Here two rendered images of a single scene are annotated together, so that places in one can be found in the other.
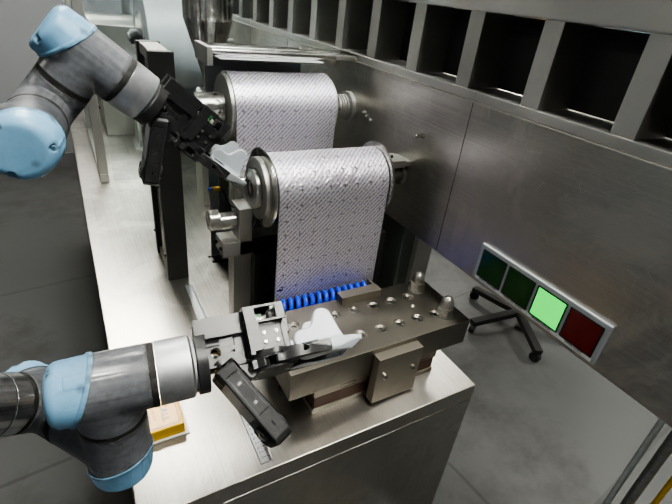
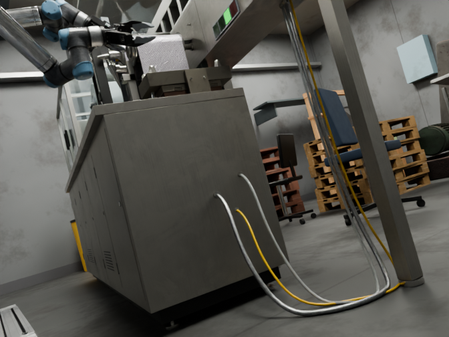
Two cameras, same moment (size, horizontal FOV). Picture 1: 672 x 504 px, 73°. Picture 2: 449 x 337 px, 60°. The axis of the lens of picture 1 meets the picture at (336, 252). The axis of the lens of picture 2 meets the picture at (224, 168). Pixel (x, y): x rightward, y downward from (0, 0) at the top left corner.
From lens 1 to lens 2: 1.57 m
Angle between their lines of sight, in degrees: 35
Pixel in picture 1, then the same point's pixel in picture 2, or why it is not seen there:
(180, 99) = (95, 20)
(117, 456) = (79, 53)
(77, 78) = (64, 13)
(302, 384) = (153, 78)
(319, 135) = not seen: hidden behind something
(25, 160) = (52, 9)
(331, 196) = (157, 43)
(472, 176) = (202, 14)
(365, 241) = (181, 63)
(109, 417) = (76, 37)
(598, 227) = not seen: outside the picture
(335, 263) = not seen: hidden behind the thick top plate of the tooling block
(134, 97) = (81, 17)
